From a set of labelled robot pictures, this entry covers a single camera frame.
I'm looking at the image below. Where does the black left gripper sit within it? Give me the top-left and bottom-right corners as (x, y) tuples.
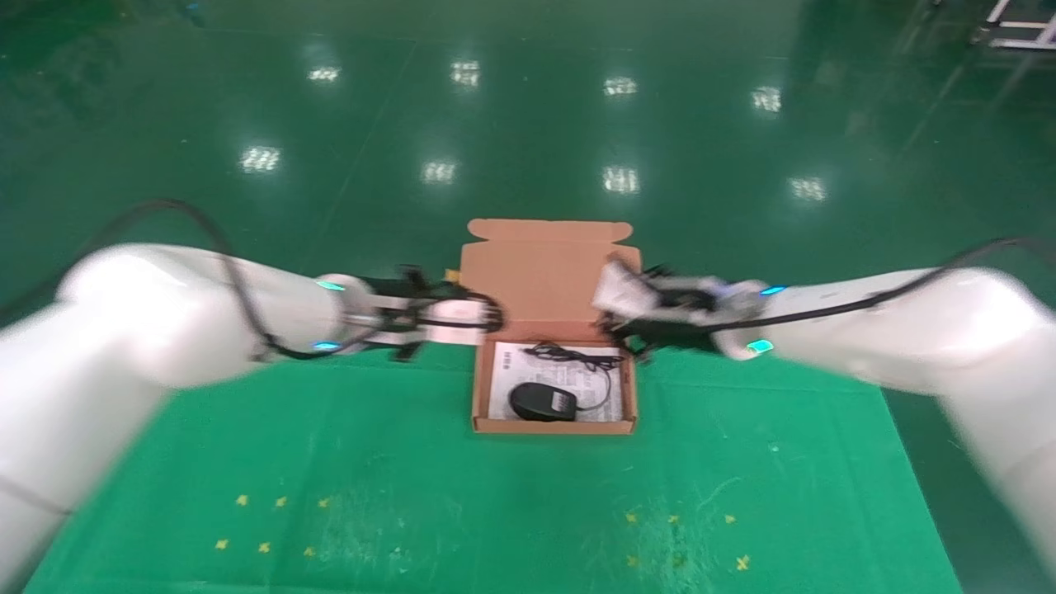
(363, 266), (434, 363)

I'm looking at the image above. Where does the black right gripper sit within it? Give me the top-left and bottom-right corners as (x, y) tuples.
(601, 263), (731, 365)

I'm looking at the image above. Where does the black wired computer mouse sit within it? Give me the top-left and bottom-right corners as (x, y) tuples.
(508, 363), (616, 423)

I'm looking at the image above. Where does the open orange cardboard box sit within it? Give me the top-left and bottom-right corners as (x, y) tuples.
(459, 218), (643, 436)

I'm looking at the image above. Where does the white printed instruction sheet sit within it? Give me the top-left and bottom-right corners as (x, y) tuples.
(487, 341), (624, 423)

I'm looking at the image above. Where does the green table mat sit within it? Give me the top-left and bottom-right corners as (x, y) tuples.
(25, 342), (968, 594)

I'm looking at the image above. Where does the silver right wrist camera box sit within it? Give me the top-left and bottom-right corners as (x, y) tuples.
(592, 258), (727, 318)

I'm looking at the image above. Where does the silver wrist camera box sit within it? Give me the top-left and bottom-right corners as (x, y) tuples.
(371, 295), (489, 347)
(592, 258), (727, 318)

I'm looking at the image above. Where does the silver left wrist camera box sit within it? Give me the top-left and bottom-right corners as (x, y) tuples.
(371, 295), (489, 347)

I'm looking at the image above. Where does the white metal cart frame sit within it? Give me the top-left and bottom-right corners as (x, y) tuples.
(971, 0), (1056, 51)

